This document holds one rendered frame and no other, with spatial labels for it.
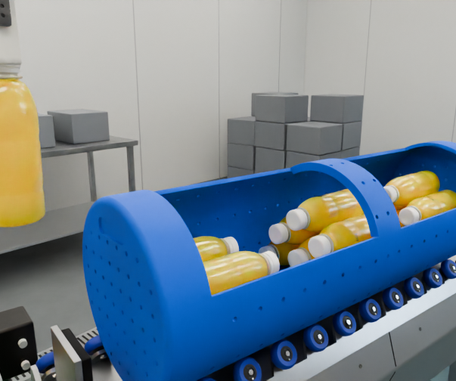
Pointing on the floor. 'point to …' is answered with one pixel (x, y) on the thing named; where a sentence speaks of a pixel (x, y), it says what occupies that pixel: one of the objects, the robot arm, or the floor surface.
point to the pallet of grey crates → (293, 131)
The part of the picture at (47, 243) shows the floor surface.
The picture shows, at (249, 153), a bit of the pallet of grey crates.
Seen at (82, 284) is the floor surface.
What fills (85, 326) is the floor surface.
